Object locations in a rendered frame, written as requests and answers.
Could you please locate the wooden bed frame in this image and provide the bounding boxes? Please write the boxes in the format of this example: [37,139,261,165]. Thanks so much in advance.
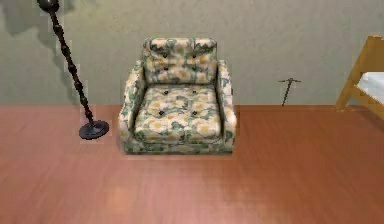
[335,34,384,120]

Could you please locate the white mattress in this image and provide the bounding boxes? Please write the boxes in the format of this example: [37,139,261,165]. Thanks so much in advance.
[355,71,384,105]

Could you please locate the floral upholstered armchair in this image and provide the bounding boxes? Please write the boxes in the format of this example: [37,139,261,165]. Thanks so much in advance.
[118,37,238,156]

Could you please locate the thin black T-shaped stand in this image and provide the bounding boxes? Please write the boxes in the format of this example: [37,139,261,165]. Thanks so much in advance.
[277,77,302,108]

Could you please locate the black floor lamp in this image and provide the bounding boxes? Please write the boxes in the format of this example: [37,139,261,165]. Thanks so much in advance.
[36,0,111,141]

